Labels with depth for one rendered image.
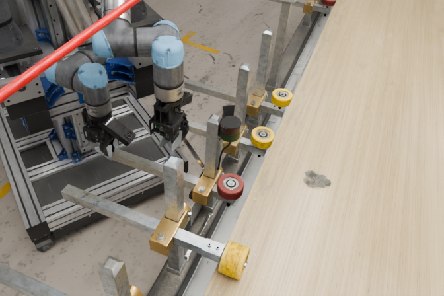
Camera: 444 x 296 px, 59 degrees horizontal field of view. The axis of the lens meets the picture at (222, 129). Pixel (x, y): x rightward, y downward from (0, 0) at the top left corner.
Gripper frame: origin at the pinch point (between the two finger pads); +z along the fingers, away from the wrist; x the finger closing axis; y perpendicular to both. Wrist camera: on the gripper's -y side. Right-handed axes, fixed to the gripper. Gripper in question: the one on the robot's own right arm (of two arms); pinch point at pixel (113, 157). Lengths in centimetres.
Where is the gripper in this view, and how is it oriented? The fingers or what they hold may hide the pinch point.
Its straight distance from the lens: 139.0
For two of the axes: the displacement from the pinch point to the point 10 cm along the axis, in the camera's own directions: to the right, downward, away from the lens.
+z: -0.6, 7.4, 6.7
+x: -3.7, 6.1, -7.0
